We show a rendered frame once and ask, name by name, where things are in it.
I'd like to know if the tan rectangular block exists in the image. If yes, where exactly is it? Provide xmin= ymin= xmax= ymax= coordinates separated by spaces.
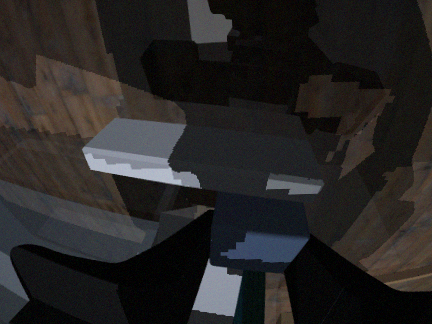
xmin=276 ymin=313 xmax=295 ymax=324

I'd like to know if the tan thin wooden stick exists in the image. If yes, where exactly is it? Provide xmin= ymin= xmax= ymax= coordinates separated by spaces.
xmin=375 ymin=265 xmax=432 ymax=285

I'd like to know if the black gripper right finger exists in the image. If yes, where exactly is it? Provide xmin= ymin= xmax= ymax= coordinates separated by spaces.
xmin=284 ymin=233 xmax=432 ymax=324

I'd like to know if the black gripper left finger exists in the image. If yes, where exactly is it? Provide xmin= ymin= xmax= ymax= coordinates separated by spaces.
xmin=9 ymin=210 xmax=215 ymax=324

